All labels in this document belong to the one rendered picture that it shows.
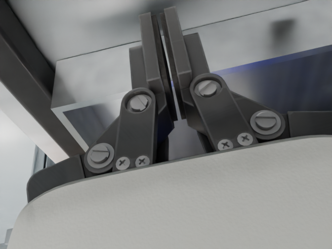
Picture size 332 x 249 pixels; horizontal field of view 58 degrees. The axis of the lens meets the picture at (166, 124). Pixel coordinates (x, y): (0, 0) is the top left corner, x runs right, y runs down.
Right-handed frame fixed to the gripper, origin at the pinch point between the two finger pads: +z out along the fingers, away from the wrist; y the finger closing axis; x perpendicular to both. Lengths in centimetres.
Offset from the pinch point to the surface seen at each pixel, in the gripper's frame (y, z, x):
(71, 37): -4.8, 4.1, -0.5
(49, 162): -31, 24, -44
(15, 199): -135, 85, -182
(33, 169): -33, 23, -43
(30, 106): -8.0, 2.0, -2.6
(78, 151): -7.4, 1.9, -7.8
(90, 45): -4.0, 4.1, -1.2
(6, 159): -109, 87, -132
